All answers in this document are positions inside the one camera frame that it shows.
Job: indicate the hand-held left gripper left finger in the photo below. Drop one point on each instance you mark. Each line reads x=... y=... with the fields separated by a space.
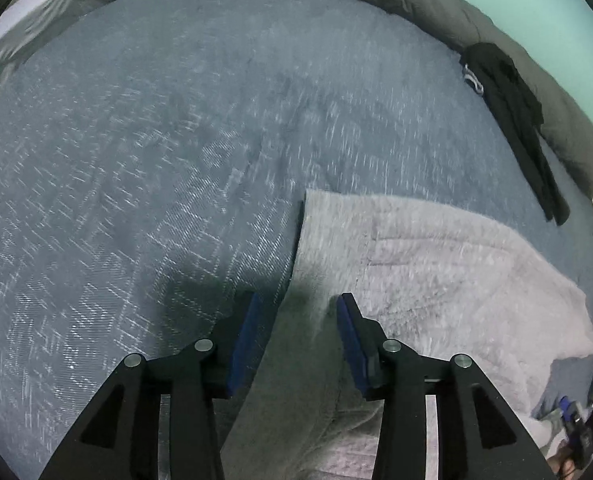
x=244 y=345

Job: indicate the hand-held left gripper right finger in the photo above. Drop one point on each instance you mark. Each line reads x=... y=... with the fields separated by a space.
x=351 y=345

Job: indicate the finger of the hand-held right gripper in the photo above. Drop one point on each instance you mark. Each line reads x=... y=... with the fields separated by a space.
x=566 y=406

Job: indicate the grey knit sweater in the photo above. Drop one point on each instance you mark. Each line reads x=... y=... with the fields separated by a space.
x=426 y=285

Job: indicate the person's right hand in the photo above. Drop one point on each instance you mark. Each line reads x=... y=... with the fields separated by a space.
x=562 y=462

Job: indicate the dark grey rolled duvet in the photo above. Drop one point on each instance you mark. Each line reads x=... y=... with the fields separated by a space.
x=566 y=125

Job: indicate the grey striped garment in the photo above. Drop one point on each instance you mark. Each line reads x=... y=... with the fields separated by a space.
x=472 y=80

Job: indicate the black garment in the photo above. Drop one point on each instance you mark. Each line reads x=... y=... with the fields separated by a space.
x=506 y=85

